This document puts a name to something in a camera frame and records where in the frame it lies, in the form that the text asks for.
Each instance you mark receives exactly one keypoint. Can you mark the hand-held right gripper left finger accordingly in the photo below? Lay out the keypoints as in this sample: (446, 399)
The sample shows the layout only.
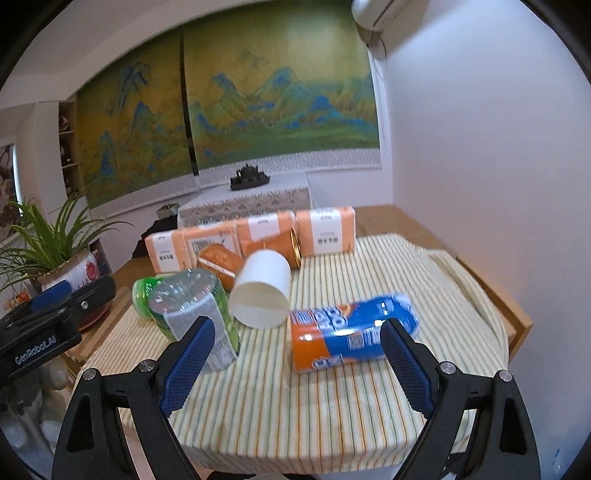
(187, 364)

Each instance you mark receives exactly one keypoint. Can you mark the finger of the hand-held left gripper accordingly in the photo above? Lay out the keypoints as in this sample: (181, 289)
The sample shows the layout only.
(90, 299)
(51, 294)

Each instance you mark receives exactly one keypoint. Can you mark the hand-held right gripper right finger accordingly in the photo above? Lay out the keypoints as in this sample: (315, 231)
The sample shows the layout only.
(407, 369)

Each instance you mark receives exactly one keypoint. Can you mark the white paper cup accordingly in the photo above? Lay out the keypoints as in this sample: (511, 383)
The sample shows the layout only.
(261, 295)

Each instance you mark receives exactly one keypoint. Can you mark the pale stone ornament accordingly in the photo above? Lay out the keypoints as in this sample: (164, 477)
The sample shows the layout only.
(39, 392)

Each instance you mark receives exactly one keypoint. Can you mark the potted spider plant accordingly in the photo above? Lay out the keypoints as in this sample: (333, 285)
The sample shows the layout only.
(55, 249)

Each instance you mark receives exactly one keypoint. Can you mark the green plastic bottle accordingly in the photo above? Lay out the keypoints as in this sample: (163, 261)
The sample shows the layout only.
(194, 300)

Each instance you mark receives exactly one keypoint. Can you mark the orange and blue snack packet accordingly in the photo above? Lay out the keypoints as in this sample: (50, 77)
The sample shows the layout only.
(341, 332)

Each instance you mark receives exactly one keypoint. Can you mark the dark cloth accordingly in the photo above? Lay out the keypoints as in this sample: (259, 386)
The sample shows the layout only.
(154, 237)

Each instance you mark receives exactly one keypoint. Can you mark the orange paper package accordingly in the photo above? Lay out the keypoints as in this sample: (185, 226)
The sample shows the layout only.
(325, 230)
(210, 237)
(166, 251)
(265, 226)

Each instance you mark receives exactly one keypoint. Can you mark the striped yellow tablecloth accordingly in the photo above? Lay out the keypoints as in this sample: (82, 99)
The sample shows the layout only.
(323, 410)

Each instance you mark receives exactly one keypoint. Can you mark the small green box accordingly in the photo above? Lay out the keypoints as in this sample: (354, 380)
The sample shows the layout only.
(167, 212)

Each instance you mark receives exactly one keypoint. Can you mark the orange can with gold rim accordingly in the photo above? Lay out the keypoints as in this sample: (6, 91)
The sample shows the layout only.
(279, 244)

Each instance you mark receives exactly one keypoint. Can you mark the cabinet with patterned cloth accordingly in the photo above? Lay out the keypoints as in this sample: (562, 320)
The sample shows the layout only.
(258, 203)

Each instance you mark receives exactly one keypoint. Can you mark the dark teapot set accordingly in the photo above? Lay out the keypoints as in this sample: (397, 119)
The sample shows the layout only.
(248, 177)

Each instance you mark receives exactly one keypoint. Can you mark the white air conditioner pipe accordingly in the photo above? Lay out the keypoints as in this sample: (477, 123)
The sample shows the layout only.
(375, 45)

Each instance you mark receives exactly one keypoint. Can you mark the white air conditioner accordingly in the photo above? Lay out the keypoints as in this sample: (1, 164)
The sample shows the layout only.
(385, 11)

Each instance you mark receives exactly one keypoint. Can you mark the wall poster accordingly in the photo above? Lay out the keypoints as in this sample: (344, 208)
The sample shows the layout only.
(7, 184)

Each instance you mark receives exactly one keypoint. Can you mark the wooden wall shelf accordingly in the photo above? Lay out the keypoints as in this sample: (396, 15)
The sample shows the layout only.
(68, 147)

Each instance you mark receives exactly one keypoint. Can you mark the narrow landscape wall scroll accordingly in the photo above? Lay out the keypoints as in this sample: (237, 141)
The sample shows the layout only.
(134, 134)

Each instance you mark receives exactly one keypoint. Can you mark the wide landscape wall scroll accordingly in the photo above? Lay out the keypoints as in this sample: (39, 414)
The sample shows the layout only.
(286, 92)

